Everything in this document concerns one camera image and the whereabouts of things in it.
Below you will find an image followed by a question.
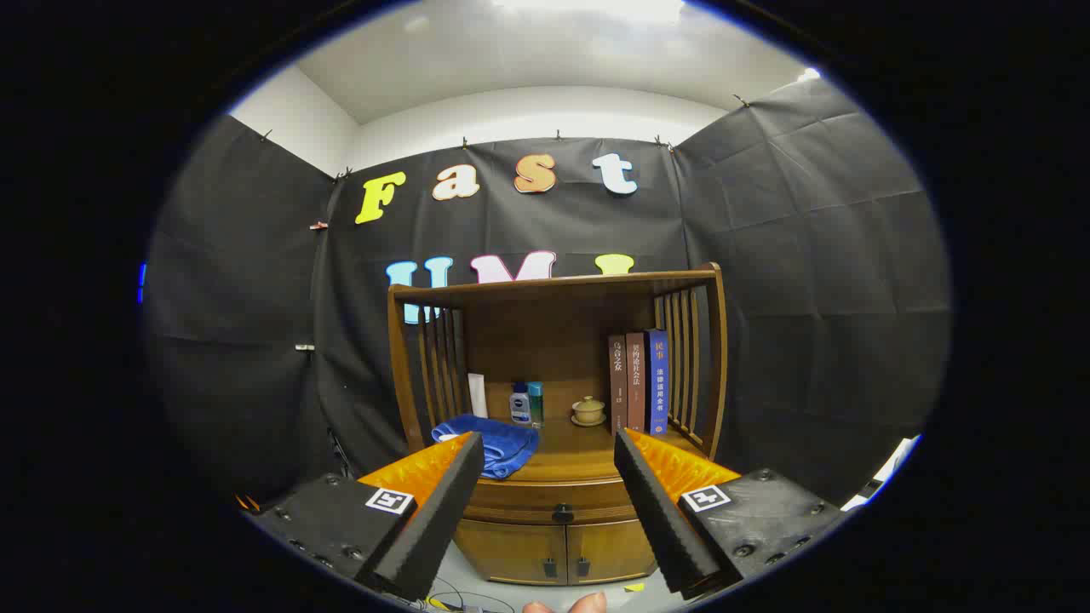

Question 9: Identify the wooden countertop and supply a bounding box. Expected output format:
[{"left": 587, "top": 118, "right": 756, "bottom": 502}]
[{"left": 423, "top": 400, "right": 708, "bottom": 484}]

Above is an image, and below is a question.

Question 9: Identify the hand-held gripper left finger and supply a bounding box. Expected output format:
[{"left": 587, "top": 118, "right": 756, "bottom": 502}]
[{"left": 241, "top": 432, "right": 485, "bottom": 602}]

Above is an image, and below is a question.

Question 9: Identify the wooden cabinet door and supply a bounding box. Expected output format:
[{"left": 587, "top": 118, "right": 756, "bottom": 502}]
[
  {"left": 454, "top": 519, "right": 568, "bottom": 586},
  {"left": 565, "top": 519, "right": 657, "bottom": 586}
]

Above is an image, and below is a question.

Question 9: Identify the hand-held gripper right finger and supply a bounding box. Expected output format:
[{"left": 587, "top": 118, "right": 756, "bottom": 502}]
[{"left": 614, "top": 427, "right": 844, "bottom": 601}]

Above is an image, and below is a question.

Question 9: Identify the blue folded towel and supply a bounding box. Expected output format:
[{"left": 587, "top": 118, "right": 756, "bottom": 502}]
[{"left": 432, "top": 415, "right": 540, "bottom": 480}]

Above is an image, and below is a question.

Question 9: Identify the reddish brown book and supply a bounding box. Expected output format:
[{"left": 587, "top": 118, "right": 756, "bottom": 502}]
[{"left": 626, "top": 332, "right": 647, "bottom": 433}]

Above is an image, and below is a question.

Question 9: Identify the wooden drawer with black knob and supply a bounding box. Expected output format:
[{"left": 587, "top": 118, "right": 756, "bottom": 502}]
[{"left": 464, "top": 477, "right": 640, "bottom": 524}]

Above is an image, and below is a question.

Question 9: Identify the dark brown book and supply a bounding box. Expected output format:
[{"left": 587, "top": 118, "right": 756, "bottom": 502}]
[{"left": 608, "top": 335, "right": 628, "bottom": 437}]

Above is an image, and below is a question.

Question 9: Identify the blue book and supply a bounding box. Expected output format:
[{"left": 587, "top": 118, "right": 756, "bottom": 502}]
[{"left": 644, "top": 329, "right": 670, "bottom": 437}]

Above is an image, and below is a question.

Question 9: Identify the black backdrop cloth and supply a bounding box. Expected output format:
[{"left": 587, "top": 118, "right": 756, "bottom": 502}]
[{"left": 146, "top": 77, "right": 952, "bottom": 512}]

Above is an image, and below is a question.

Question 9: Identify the white panel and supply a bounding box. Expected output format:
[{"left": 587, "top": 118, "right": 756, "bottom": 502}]
[{"left": 843, "top": 434, "right": 922, "bottom": 512}]

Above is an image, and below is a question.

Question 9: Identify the wooden cabinet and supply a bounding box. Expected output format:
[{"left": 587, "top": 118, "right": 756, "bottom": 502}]
[{"left": 387, "top": 262, "right": 729, "bottom": 587}]

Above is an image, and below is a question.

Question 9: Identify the thin floor cable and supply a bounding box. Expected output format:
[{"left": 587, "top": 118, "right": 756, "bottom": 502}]
[{"left": 417, "top": 579, "right": 516, "bottom": 613}]

